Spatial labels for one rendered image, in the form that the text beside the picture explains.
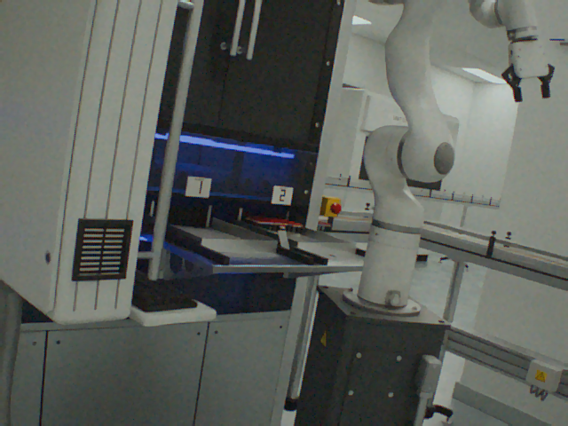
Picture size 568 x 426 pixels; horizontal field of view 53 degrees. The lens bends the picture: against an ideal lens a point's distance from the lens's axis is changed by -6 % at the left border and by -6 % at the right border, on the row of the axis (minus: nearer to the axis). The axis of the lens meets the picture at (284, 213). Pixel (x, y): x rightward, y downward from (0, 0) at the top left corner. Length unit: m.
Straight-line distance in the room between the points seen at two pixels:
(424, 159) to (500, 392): 2.15
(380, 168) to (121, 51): 0.65
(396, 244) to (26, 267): 0.79
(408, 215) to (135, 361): 0.99
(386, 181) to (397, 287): 0.25
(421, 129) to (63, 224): 0.76
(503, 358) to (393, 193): 1.34
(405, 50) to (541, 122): 1.93
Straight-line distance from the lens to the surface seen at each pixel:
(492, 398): 3.32
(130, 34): 1.11
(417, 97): 1.34
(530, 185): 3.18
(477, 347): 2.65
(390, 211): 1.36
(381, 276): 1.38
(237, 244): 1.65
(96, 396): 1.92
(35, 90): 1.23
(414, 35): 1.34
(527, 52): 1.70
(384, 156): 1.39
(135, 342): 1.90
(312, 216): 2.17
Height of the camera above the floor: 1.19
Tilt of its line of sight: 6 degrees down
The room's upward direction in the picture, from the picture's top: 10 degrees clockwise
